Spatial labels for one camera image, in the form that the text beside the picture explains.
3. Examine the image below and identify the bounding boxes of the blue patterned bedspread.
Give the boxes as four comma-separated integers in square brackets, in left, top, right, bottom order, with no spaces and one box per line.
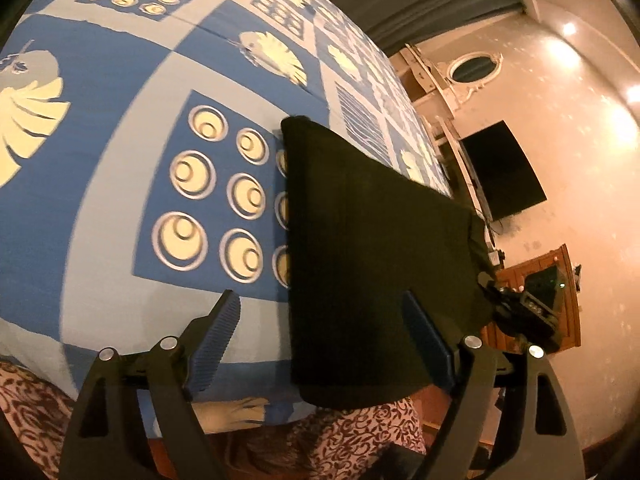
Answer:
[0,0,451,436]

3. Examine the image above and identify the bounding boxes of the oval white-framed mirror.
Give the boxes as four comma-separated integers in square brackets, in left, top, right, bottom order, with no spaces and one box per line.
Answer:
[447,52,503,86]

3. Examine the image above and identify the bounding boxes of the black pants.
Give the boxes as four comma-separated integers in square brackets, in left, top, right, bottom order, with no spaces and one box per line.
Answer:
[280,116,496,411]

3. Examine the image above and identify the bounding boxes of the black television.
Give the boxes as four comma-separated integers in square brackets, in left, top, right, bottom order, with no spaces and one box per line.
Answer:
[459,120,547,222]

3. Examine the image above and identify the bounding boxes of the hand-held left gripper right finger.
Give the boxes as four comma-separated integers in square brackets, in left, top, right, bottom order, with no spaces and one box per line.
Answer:
[402,289,586,480]

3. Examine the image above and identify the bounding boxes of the floral patterned clothing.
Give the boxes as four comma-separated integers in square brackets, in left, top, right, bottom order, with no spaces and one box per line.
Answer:
[0,360,428,480]

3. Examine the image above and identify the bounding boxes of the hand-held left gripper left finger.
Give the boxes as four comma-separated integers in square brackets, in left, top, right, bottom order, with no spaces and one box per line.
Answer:
[59,289,242,480]

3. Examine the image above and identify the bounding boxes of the brown wooden cabinet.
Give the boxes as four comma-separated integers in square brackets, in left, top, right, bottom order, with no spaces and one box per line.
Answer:
[480,244,583,351]

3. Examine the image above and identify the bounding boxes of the cream dressing table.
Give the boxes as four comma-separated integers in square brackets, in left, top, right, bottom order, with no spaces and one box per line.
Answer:
[390,42,481,111]

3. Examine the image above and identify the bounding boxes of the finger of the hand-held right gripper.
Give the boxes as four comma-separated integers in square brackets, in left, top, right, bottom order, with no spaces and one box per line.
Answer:
[477,271,521,321]

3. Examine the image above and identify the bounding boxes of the cream television console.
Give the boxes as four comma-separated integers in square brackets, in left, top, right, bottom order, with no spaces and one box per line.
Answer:
[422,115,496,223]

